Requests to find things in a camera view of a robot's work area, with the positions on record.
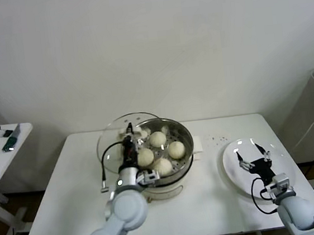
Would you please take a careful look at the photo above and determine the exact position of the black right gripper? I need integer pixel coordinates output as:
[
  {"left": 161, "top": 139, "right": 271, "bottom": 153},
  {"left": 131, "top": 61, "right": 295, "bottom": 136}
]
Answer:
[{"left": 235, "top": 141, "right": 277, "bottom": 188}]

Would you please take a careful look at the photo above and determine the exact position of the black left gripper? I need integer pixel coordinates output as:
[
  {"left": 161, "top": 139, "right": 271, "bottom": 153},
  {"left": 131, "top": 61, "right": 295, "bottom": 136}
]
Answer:
[{"left": 118, "top": 121, "right": 146, "bottom": 169}]

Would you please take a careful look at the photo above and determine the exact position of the white steamed baozi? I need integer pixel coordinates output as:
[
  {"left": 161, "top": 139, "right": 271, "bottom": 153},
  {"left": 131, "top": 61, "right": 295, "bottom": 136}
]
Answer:
[
  {"left": 136, "top": 147, "right": 155, "bottom": 167},
  {"left": 149, "top": 131, "right": 168, "bottom": 149},
  {"left": 150, "top": 157, "right": 174, "bottom": 178},
  {"left": 166, "top": 140, "right": 187, "bottom": 161}
]

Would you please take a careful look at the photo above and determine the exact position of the glass lid with cream handle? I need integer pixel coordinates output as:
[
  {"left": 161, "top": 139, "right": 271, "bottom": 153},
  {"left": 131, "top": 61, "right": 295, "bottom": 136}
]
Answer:
[{"left": 92, "top": 109, "right": 170, "bottom": 178}]

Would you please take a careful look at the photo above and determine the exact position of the steel perforated steamer basket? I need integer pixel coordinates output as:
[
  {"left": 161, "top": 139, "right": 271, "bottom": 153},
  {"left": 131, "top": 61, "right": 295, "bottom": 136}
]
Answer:
[{"left": 117, "top": 114, "right": 198, "bottom": 189}]

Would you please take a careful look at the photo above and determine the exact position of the steel steamer pot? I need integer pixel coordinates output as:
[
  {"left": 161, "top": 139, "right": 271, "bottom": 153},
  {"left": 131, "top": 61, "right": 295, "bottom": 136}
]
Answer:
[{"left": 112, "top": 135, "right": 208, "bottom": 207}]

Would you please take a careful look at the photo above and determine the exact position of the white round plate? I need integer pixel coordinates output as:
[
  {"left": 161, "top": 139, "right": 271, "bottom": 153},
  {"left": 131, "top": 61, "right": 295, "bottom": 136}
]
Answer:
[{"left": 220, "top": 133, "right": 298, "bottom": 203}]

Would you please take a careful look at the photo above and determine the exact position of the white side table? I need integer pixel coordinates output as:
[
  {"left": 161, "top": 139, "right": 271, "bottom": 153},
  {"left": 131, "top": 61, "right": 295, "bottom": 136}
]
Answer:
[{"left": 0, "top": 121, "right": 45, "bottom": 235}]

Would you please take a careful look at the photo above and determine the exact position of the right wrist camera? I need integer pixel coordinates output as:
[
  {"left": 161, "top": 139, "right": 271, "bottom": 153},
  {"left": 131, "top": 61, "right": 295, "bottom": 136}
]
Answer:
[{"left": 264, "top": 172, "right": 295, "bottom": 201}]

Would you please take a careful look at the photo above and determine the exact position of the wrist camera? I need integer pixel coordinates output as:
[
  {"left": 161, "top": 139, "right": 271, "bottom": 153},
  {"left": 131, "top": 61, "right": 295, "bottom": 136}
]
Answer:
[
  {"left": 264, "top": 172, "right": 295, "bottom": 201},
  {"left": 136, "top": 169, "right": 161, "bottom": 185}
]

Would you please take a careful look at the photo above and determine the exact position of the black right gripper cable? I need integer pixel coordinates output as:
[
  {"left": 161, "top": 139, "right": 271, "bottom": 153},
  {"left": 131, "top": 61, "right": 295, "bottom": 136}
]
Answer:
[{"left": 249, "top": 176, "right": 280, "bottom": 216}]

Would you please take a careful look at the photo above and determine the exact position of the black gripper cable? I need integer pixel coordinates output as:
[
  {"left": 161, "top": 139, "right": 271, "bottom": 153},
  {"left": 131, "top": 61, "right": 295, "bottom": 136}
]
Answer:
[
  {"left": 96, "top": 142, "right": 131, "bottom": 194},
  {"left": 249, "top": 176, "right": 280, "bottom": 216}
]

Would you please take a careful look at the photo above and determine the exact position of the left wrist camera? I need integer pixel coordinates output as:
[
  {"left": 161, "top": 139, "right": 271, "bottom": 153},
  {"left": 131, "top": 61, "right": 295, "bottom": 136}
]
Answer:
[{"left": 136, "top": 169, "right": 161, "bottom": 185}]

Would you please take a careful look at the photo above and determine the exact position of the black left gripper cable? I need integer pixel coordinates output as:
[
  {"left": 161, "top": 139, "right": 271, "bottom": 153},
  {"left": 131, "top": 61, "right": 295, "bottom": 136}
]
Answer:
[{"left": 96, "top": 142, "right": 131, "bottom": 194}]

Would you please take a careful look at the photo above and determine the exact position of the green-handled grey tool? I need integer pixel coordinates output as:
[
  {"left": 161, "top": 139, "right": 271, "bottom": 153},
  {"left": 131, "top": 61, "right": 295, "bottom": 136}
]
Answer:
[{"left": 0, "top": 123, "right": 23, "bottom": 153}]

